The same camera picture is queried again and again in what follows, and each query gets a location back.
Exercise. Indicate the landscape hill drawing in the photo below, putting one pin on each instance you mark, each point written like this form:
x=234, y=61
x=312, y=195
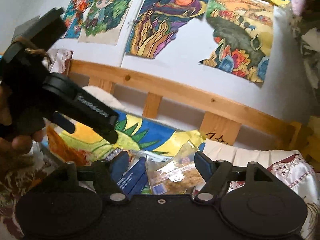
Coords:
x=243, y=32

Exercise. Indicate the grey tray with dinosaur drawing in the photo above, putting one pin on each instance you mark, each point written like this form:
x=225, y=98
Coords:
x=139, y=138

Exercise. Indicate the wooden bed headboard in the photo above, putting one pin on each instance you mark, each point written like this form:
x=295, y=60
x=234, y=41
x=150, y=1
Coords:
x=223, y=117

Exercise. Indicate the person left hand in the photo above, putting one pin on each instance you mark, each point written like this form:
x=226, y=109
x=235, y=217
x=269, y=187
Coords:
x=13, y=153

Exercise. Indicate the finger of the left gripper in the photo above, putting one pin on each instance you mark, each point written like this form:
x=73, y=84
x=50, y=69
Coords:
x=82, y=102
x=85, y=133

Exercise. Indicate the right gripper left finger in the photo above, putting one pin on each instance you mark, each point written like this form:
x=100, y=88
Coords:
x=106, y=177

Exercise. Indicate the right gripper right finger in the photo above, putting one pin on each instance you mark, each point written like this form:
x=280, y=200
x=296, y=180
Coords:
x=215, y=174

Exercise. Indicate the anime boy drawing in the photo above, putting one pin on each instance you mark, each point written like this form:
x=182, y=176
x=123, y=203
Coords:
x=103, y=21

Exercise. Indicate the floral satin bed cover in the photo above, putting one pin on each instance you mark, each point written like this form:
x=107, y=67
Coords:
x=43, y=201

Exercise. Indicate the white wall pipe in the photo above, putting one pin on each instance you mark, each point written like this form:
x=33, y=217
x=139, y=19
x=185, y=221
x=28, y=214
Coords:
x=129, y=22

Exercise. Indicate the clear bag of crackers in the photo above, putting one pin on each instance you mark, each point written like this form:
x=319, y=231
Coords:
x=175, y=176

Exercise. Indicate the dark blue snack box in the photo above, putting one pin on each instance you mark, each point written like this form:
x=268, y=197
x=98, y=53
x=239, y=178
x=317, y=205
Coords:
x=131, y=181

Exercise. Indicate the swirly fish drawing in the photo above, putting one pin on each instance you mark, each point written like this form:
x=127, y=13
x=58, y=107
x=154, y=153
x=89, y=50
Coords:
x=158, y=22

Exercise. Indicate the mermaid girl drawing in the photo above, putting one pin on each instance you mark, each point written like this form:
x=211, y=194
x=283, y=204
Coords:
x=74, y=17

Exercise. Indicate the camouflage fabric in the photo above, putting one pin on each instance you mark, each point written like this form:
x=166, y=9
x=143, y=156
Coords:
x=305, y=29

